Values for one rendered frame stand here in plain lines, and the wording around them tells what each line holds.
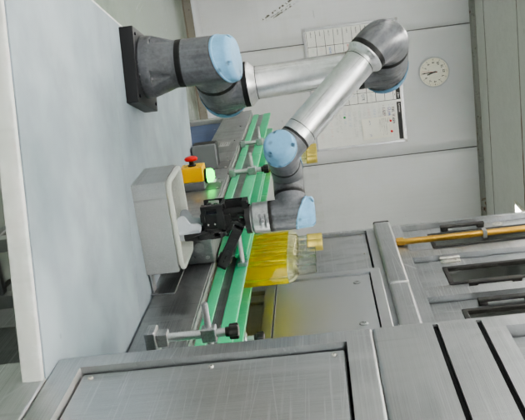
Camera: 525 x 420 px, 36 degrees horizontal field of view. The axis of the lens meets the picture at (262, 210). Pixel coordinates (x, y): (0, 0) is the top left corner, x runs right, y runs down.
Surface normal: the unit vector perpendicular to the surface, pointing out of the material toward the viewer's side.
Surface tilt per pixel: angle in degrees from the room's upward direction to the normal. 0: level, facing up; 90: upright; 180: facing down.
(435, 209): 90
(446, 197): 90
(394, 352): 90
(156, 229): 90
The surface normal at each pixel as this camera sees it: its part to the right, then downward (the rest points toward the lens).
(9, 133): -0.09, 0.00
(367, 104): -0.05, 0.29
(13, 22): 0.99, -0.11
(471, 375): -0.13, -0.95
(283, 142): -0.14, -0.36
